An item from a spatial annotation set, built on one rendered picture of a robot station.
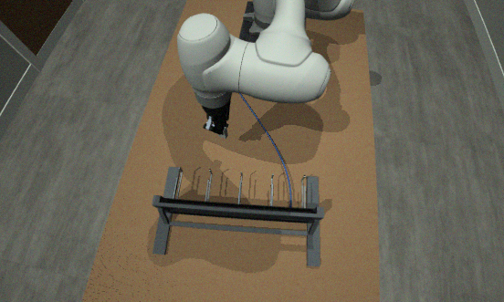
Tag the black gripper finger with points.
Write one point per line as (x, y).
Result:
(225, 118)
(216, 127)

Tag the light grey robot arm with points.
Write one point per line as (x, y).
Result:
(280, 67)

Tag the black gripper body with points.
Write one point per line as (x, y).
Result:
(215, 112)

